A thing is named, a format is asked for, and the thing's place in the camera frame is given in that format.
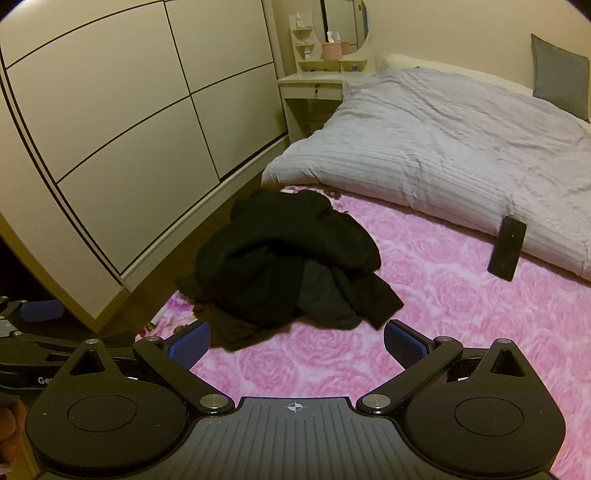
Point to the pink rose blanket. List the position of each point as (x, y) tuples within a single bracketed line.
[(461, 332)]

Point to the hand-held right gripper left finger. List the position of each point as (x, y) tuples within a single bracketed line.
[(190, 345)]

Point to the cream corner shelf organizer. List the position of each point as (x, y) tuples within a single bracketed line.
[(302, 44)]

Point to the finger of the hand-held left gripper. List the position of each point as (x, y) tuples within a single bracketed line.
[(42, 310)]

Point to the grey pillow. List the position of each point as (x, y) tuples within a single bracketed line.
[(561, 76)]

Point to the pink tissue box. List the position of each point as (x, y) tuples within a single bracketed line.
[(336, 48)]

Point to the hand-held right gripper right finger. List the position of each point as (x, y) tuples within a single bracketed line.
[(405, 345)]

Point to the pile of black clothes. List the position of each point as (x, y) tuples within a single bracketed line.
[(286, 258)]

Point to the grey striped duvet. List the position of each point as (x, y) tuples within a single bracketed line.
[(438, 138)]

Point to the cream vanity table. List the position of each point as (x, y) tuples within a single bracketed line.
[(311, 92)]

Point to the person's left hand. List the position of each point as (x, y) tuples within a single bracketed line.
[(8, 422)]

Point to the cream wardrobe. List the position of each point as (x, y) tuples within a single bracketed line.
[(129, 120)]

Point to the black smartphone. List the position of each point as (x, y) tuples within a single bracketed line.
[(507, 249)]

